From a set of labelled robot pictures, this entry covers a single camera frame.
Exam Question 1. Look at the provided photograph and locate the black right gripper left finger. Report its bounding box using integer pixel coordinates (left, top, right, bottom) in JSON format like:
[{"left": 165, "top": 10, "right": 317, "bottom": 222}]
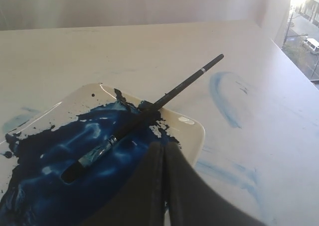
[{"left": 82, "top": 142, "right": 165, "bottom": 226}]

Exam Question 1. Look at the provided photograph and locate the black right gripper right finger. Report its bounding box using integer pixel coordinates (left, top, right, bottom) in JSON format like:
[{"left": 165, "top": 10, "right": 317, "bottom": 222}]
[{"left": 164, "top": 142, "right": 264, "bottom": 226}]

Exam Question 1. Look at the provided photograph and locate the black paintbrush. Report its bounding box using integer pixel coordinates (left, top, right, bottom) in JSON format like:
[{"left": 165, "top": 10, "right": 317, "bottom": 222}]
[{"left": 61, "top": 54, "right": 224, "bottom": 184}]

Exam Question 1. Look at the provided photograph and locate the white square paint plate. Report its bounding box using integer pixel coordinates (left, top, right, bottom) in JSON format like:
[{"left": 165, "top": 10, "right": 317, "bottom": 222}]
[{"left": 0, "top": 84, "right": 205, "bottom": 226}]

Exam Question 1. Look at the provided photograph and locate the white van outside window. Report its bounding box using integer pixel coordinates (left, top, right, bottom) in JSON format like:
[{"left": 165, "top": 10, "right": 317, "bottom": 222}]
[{"left": 303, "top": 38, "right": 319, "bottom": 55}]

